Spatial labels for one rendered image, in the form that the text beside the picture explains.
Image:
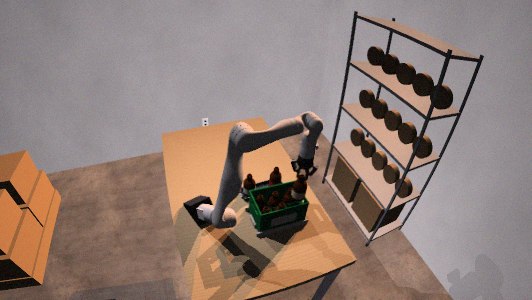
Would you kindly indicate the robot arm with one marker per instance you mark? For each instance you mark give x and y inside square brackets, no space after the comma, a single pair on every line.
[246,140]

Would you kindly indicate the dark green crate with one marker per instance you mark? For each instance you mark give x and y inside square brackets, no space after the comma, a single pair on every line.
[278,218]

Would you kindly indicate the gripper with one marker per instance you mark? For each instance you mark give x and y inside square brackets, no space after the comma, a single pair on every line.
[304,166]

